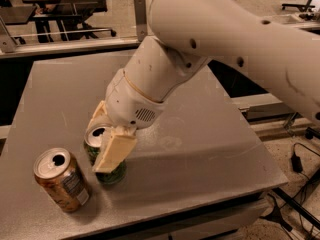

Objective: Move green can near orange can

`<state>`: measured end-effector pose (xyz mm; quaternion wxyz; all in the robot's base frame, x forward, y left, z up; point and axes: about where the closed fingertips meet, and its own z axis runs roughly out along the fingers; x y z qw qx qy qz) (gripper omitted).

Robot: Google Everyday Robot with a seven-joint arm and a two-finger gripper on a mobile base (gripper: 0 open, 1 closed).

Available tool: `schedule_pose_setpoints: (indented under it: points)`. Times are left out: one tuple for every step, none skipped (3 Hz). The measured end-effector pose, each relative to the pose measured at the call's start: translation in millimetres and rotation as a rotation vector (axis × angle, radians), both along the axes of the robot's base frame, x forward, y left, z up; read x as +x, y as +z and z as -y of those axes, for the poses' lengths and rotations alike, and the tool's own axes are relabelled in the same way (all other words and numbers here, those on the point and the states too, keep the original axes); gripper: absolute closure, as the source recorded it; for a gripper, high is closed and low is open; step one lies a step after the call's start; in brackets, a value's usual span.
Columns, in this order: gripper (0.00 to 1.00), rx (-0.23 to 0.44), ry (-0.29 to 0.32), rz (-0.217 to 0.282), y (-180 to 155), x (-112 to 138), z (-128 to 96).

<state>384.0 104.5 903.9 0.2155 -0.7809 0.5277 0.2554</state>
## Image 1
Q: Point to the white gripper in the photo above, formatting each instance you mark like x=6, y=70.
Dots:
x=130, y=104

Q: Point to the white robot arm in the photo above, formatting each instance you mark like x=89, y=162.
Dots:
x=186, y=36

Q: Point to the orange soda can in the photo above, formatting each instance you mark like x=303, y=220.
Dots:
x=58, y=173

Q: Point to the black desk in background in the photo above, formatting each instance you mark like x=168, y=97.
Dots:
x=65, y=18

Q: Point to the black stand leg on floor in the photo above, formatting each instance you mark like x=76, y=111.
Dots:
x=276, y=216

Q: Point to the black chair base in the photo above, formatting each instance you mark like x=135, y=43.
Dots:
x=307, y=6

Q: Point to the left metal bracket post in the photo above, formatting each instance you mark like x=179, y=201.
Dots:
x=140, y=19

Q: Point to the metal bracket at left edge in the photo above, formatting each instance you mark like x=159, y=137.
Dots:
x=7, y=43

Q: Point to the black power adapter with cable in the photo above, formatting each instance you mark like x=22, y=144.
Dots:
x=296, y=163

